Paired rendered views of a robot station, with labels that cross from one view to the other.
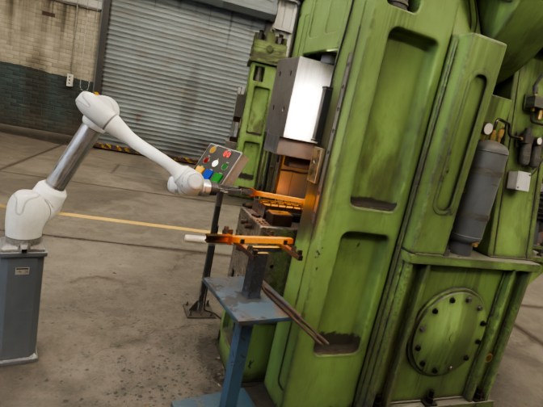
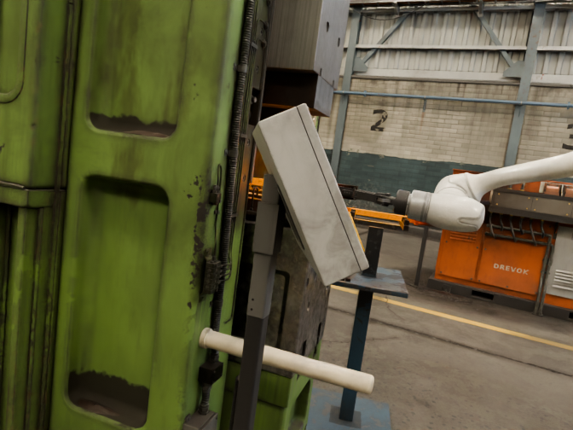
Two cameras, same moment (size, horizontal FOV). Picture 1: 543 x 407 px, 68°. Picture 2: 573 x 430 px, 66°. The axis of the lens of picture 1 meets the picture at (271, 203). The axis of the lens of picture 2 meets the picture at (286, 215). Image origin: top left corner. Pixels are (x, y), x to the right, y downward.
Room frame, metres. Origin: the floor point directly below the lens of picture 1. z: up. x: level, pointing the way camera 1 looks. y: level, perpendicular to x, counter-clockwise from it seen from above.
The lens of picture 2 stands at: (3.33, 0.94, 1.11)
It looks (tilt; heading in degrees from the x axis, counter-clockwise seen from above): 7 degrees down; 221
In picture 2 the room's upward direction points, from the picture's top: 8 degrees clockwise
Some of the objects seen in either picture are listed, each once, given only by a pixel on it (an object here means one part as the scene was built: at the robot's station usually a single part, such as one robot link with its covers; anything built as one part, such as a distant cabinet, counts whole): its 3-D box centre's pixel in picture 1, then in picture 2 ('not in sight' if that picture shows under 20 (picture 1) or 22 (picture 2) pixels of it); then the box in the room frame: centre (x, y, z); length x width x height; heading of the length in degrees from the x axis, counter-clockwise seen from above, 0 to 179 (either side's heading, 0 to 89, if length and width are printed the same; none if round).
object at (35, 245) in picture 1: (23, 241); not in sight; (1.86, 1.15, 0.63); 0.22 x 0.18 x 0.06; 36
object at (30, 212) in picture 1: (26, 212); not in sight; (1.88, 1.16, 0.77); 0.18 x 0.16 x 0.22; 11
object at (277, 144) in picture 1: (305, 148); (262, 92); (2.30, -0.13, 1.32); 0.42 x 0.20 x 0.10; 113
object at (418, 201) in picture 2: (204, 187); (418, 206); (2.08, 0.36, 1.03); 0.09 x 0.06 x 0.09; 23
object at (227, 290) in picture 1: (250, 297); (367, 276); (1.67, 0.01, 0.67); 0.40 x 0.30 x 0.02; 32
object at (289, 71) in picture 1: (318, 105); (276, 17); (2.26, -0.14, 1.56); 0.42 x 0.39 x 0.40; 113
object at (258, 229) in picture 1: (288, 257); (243, 275); (2.26, -0.16, 0.69); 0.56 x 0.38 x 0.45; 113
